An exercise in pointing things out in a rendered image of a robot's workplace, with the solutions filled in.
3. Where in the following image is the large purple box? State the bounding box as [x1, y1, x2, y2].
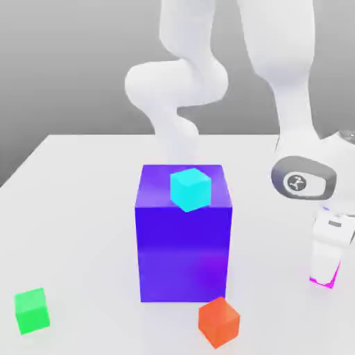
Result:
[134, 164, 233, 304]

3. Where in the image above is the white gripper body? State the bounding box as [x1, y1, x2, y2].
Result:
[311, 209, 355, 250]

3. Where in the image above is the small magenta cube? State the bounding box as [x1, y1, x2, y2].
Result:
[309, 259, 343, 290]

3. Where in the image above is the small green cube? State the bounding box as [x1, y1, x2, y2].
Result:
[13, 287, 51, 336]

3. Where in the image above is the small cyan cube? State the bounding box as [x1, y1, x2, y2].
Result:
[169, 167, 212, 214]

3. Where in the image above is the small orange cube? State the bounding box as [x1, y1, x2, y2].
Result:
[198, 295, 241, 349]

